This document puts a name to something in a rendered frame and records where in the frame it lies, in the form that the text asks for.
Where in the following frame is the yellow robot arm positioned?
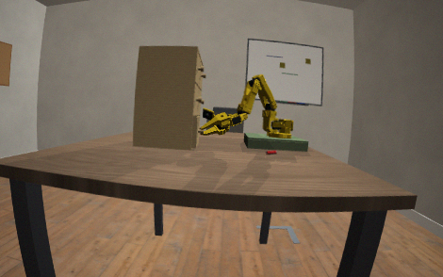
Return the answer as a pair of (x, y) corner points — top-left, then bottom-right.
(227, 74), (292, 139)

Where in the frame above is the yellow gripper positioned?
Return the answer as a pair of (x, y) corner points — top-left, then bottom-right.
(200, 108), (230, 136)

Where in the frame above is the brown wooden chest of drawers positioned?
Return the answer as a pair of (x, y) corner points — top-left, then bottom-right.
(133, 46), (201, 150)

